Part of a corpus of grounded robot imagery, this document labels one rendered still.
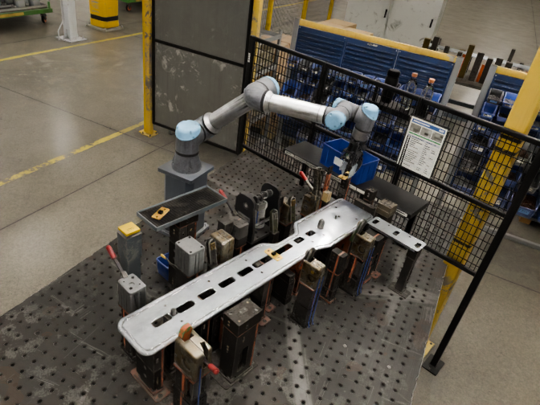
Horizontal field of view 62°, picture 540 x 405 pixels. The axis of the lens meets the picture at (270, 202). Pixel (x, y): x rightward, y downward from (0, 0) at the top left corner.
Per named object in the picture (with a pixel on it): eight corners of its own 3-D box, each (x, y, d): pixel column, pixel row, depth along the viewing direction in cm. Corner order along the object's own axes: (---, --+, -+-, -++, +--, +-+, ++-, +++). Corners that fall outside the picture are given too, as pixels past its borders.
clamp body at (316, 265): (304, 333, 199) (320, 274, 180) (284, 317, 205) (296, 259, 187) (317, 322, 205) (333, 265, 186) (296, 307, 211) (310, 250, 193)
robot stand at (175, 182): (157, 231, 245) (157, 167, 223) (179, 214, 261) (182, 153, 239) (188, 246, 238) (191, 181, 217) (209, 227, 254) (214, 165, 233)
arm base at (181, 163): (165, 167, 225) (165, 149, 219) (183, 157, 236) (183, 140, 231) (190, 177, 220) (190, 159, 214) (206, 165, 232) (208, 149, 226)
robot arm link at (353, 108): (331, 100, 187) (355, 110, 184) (339, 94, 196) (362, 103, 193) (325, 117, 191) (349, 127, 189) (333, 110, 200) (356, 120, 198)
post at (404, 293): (405, 299, 226) (423, 255, 211) (386, 287, 232) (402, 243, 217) (411, 293, 231) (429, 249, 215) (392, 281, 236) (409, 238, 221)
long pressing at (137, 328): (149, 365, 141) (149, 362, 140) (111, 323, 153) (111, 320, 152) (375, 218, 233) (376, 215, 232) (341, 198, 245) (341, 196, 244)
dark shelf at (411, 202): (409, 219, 233) (411, 214, 232) (282, 152, 280) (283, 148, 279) (427, 206, 248) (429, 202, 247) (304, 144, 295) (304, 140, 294)
